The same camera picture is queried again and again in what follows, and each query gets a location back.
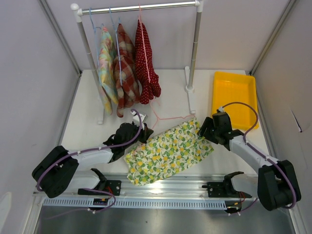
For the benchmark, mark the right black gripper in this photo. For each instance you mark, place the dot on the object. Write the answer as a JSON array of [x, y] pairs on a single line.
[[207, 123]]

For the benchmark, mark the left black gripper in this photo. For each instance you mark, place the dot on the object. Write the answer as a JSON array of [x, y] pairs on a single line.
[[146, 133]]

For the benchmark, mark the lemon print cloth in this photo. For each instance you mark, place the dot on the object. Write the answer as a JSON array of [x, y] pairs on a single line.
[[167, 154]]

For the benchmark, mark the pink wire hanger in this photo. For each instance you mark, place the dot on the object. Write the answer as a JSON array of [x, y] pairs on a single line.
[[143, 42], [160, 118]]

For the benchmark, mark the red polka dot skirt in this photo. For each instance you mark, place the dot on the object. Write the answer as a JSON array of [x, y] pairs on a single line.
[[145, 72]]

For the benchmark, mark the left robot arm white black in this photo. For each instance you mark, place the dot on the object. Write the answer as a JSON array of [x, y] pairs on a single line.
[[63, 172]]

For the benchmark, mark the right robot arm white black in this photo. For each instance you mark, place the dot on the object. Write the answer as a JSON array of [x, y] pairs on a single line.
[[276, 184]]

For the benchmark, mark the red plaid garment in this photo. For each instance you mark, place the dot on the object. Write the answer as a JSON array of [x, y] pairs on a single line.
[[125, 78]]

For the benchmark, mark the yellow plastic tray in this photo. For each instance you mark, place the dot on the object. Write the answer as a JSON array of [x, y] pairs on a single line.
[[229, 87]]

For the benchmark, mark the pastel floral garment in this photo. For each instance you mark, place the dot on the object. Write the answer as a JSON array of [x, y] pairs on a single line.
[[107, 54]]

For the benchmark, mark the clothes rack metal white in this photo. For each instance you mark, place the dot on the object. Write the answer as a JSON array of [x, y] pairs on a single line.
[[189, 71]]

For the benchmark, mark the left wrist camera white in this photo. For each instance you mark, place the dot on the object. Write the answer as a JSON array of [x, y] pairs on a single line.
[[139, 117]]

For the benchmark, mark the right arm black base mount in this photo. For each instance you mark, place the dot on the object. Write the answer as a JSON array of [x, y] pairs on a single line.
[[219, 190]]

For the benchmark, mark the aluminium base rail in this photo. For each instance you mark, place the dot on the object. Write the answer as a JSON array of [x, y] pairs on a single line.
[[176, 187]]

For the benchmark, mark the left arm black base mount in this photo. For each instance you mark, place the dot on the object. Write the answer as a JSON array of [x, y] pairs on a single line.
[[102, 188]]

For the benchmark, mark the white slotted cable duct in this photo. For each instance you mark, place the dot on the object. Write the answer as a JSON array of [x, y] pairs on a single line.
[[137, 203]]

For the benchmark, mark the blue wire hanger left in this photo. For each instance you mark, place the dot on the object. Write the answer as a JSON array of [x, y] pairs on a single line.
[[97, 35]]

